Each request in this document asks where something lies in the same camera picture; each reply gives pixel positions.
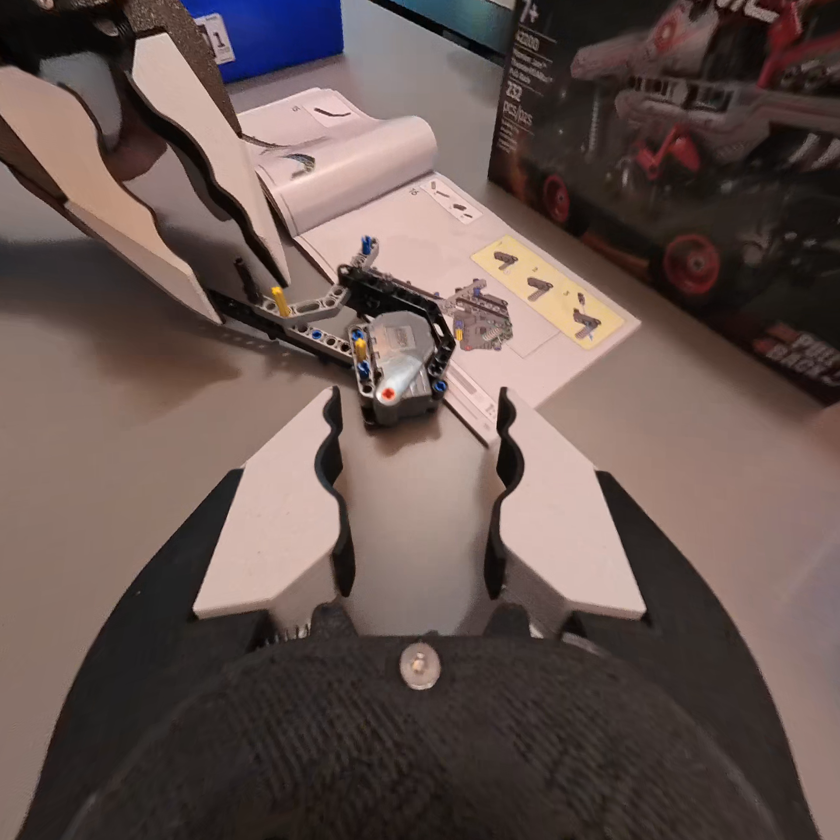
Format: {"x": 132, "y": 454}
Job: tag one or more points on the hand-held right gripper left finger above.
{"x": 275, "y": 525}

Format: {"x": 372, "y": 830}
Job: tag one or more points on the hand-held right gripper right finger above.
{"x": 564, "y": 525}

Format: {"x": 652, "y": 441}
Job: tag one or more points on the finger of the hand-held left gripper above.
{"x": 197, "y": 118}
{"x": 52, "y": 144}

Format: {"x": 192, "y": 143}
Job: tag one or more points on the toy brick chassis assembly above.
{"x": 400, "y": 348}

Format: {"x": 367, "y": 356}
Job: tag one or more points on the blue plastic bin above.
{"x": 282, "y": 33}

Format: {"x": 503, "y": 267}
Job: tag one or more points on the building instruction booklet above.
{"x": 407, "y": 223}

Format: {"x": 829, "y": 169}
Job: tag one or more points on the toy truck set box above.
{"x": 656, "y": 164}

